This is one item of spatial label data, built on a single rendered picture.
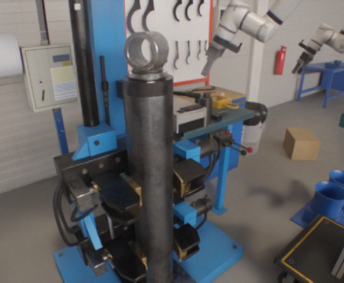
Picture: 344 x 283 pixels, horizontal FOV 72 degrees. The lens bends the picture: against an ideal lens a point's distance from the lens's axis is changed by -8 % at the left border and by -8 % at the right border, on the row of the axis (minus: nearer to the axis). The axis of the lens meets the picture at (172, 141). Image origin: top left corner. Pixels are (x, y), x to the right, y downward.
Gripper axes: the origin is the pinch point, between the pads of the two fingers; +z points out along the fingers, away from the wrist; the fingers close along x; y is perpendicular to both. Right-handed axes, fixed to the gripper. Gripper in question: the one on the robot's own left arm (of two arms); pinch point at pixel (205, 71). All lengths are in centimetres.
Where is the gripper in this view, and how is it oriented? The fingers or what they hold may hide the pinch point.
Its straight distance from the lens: 122.3
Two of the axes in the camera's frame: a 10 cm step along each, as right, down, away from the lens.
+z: -3.8, 7.4, 5.5
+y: -8.3, -5.4, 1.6
